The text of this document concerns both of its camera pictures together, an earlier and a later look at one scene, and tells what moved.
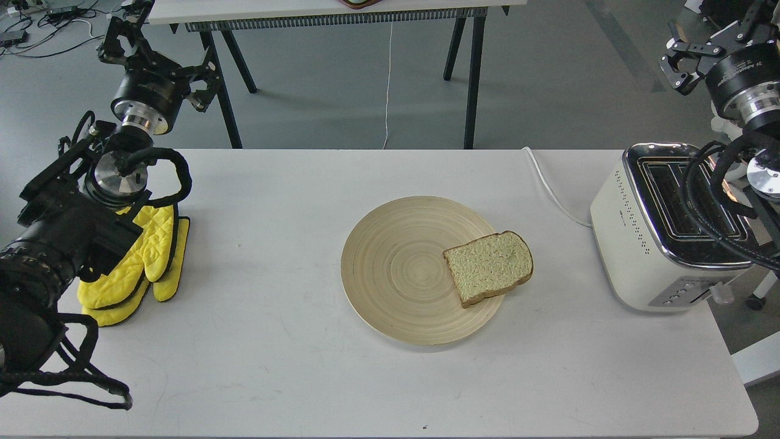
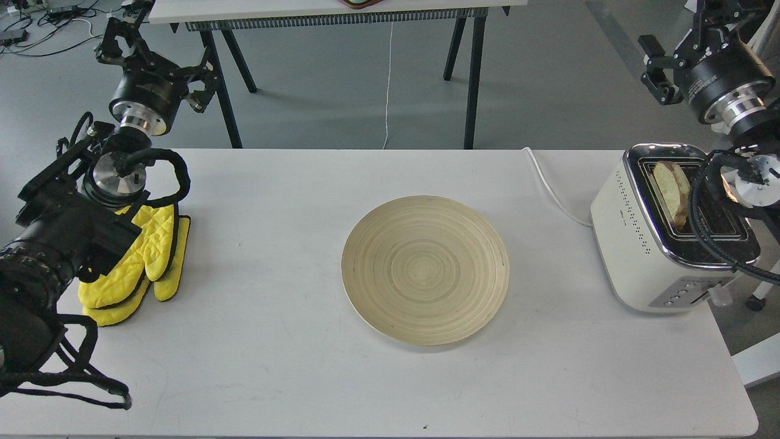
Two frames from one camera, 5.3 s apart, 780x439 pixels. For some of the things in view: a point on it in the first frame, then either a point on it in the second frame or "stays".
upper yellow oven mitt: [149, 256] stays
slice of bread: [489, 265] → [674, 189]
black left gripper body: [149, 99] stays
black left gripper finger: [112, 50] stays
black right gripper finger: [679, 64] → [660, 79]
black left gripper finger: [206, 71] stays
